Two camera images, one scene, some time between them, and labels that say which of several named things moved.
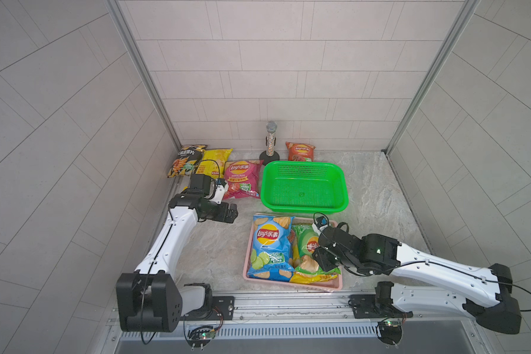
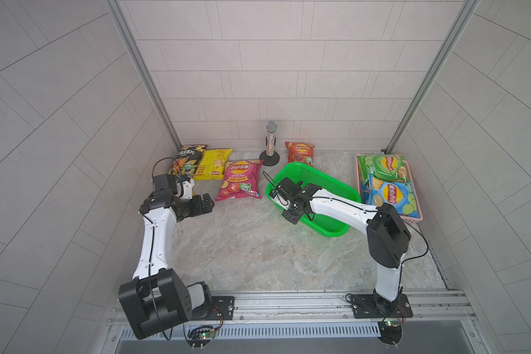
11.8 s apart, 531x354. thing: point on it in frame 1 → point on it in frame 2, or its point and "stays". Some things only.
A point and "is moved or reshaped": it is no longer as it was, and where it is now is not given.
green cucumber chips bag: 308,240 → 389,166
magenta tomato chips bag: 243,178 stays
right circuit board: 389,332 stays
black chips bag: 186,163 stays
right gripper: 318,254 → 286,214
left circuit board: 200,336 stays
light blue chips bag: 271,248 → 400,195
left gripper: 221,214 → 196,208
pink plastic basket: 330,285 → 410,220
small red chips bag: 300,152 stays
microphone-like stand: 270,155 stays
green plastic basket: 303,187 is moved or reshaped
